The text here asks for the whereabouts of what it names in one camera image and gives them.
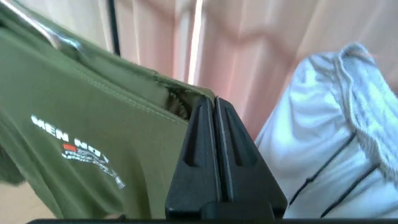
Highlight green long-sleeved shirt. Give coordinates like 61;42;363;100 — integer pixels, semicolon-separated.
0;0;217;220

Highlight pink clothes hanger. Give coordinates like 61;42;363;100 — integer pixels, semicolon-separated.
0;0;82;54

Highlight beige curtain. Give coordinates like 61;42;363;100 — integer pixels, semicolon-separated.
18;0;398;141

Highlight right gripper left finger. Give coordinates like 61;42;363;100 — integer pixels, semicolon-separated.
164;95;223;218

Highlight black clothes rack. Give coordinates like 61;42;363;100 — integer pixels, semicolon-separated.
107;0;121;57

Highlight pale grey shorts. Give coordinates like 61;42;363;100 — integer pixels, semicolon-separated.
254;42;398;218

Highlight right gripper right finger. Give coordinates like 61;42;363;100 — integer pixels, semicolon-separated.
215;96;288;218

